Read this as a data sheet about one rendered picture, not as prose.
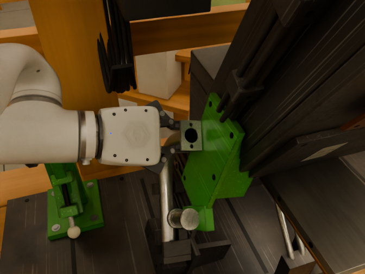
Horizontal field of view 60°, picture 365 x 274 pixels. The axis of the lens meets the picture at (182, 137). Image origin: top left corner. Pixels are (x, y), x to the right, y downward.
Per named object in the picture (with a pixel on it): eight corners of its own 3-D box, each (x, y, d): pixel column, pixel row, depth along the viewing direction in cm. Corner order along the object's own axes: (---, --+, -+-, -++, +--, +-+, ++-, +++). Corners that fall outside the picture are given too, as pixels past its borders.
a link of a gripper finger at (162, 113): (161, 127, 55) (195, 128, 58) (160, 109, 56) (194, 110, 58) (155, 129, 58) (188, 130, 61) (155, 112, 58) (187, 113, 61)
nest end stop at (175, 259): (182, 256, 69) (191, 260, 65) (155, 260, 67) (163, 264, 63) (182, 250, 69) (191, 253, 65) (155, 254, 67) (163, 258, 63)
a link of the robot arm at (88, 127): (80, 164, 47) (100, 163, 48) (79, 105, 48) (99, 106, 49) (75, 166, 54) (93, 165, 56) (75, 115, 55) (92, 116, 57)
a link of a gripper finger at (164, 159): (162, 162, 55) (197, 161, 57) (161, 144, 55) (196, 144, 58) (156, 163, 57) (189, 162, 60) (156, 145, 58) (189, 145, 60)
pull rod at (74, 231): (82, 238, 71) (76, 224, 68) (69, 242, 71) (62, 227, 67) (80, 219, 75) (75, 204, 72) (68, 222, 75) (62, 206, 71)
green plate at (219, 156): (237, 219, 61) (284, 133, 49) (198, 223, 58) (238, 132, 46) (214, 177, 69) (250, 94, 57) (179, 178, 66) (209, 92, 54)
